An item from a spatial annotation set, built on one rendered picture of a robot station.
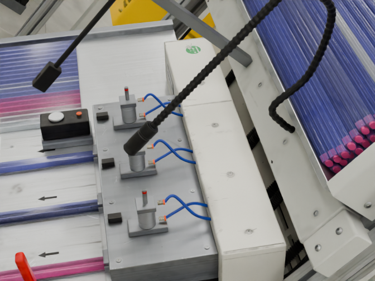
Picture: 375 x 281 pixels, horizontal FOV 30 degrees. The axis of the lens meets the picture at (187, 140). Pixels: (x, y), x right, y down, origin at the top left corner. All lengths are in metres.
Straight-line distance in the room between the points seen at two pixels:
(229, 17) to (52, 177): 0.39
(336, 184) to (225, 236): 0.17
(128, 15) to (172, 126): 3.18
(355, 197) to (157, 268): 0.26
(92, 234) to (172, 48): 0.37
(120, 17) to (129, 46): 2.86
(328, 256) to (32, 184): 0.48
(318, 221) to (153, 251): 0.21
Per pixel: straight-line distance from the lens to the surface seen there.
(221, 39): 1.03
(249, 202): 0.90
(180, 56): 1.17
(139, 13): 4.21
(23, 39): 1.40
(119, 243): 0.89
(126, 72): 1.29
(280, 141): 0.93
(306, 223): 0.83
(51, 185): 1.07
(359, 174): 0.76
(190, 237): 0.89
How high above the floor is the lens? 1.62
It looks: 23 degrees down
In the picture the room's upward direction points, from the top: 46 degrees clockwise
